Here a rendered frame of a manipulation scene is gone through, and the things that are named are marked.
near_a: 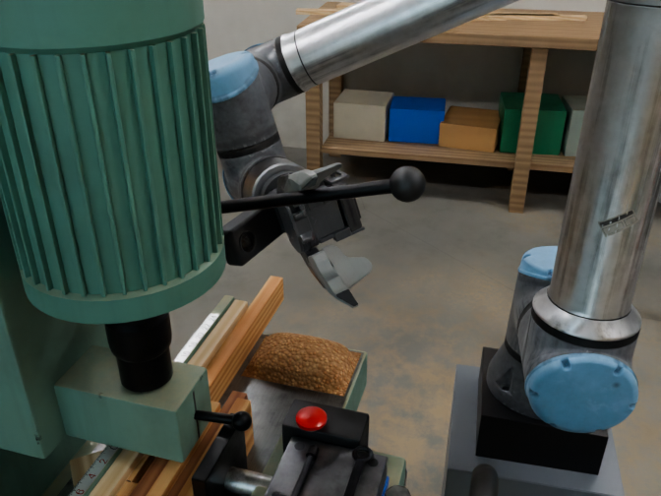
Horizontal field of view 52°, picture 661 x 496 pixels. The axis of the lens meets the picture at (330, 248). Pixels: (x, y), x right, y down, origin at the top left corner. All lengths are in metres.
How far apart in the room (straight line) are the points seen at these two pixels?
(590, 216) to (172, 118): 0.59
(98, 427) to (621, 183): 0.66
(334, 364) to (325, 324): 1.65
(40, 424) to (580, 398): 0.69
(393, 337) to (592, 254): 1.60
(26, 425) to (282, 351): 0.33
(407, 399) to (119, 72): 1.85
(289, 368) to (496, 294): 1.95
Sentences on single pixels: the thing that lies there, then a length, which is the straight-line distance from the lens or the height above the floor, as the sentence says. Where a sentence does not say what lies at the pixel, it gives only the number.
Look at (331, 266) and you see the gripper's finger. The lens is 0.75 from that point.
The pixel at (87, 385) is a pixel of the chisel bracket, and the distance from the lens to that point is 0.73.
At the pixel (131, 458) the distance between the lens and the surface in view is 0.76.
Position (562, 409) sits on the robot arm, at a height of 0.81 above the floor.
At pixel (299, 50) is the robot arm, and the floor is 1.25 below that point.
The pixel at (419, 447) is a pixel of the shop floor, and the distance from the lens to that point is 2.08.
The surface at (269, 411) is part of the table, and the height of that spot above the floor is 0.90.
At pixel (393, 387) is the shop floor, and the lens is 2.26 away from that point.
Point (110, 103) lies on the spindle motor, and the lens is 0.50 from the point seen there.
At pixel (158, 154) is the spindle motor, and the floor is 1.30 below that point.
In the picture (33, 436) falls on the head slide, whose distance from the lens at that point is 0.74.
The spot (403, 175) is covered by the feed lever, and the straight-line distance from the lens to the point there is 0.64.
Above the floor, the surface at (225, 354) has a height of 0.94.
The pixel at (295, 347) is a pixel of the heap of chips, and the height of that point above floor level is 0.94.
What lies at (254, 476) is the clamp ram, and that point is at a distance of 0.70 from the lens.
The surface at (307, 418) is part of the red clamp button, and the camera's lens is 0.66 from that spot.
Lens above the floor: 1.48
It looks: 29 degrees down
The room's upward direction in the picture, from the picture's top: straight up
